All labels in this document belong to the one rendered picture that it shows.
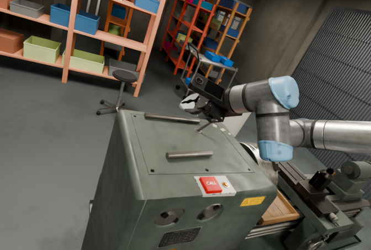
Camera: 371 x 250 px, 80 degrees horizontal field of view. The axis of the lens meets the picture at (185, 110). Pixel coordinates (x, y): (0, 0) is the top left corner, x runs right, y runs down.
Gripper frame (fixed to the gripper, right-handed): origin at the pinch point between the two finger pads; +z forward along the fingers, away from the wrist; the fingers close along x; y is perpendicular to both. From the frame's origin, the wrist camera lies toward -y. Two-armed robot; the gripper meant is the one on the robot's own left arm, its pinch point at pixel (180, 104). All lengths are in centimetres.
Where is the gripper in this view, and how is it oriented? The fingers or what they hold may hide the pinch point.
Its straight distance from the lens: 73.3
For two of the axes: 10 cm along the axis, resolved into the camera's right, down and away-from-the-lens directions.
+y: 6.3, 5.7, 5.3
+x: 3.6, -8.2, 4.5
